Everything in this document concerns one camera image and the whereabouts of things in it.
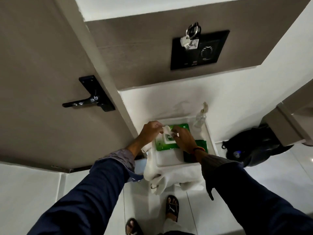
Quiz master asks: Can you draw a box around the person's left forearm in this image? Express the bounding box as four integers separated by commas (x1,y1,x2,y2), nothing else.
27,141,147,235

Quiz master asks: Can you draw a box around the white wet wipe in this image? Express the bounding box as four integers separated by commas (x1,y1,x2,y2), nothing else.
162,125,174,138

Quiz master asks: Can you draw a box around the black sandal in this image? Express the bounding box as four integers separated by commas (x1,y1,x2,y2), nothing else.
125,218,144,235
165,195,179,222

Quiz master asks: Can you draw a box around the white tray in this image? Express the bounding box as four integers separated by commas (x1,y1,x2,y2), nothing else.
150,116,218,168

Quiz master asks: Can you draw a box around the white towel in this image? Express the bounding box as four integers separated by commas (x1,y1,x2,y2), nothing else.
143,144,206,196

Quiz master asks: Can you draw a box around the green wet wipes pack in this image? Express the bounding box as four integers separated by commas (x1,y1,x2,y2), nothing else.
155,123,208,152

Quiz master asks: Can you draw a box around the person's right hand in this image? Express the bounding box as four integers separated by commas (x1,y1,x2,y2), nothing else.
171,125,198,154

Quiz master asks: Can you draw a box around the black wall switch panel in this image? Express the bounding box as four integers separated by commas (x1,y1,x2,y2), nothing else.
170,30,230,70

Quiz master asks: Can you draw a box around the metal key ring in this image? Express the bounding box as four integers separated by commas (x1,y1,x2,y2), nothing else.
185,22,201,40

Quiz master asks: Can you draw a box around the black door handle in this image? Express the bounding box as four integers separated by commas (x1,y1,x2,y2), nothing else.
62,75,116,112

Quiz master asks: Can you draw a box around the grey-brown door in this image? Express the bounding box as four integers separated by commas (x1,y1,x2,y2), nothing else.
0,0,134,173

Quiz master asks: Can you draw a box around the silver key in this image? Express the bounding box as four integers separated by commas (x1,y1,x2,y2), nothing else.
180,36,191,51

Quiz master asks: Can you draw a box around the black backpack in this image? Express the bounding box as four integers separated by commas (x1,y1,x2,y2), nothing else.
222,125,294,168

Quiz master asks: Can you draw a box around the person's right forearm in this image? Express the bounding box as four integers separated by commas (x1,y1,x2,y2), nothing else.
194,150,313,235

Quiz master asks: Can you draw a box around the clear spray bottle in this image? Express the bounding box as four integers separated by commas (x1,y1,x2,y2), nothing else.
193,102,209,129

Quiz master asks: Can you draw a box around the person's left hand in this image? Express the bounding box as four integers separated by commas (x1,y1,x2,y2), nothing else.
138,120,165,147

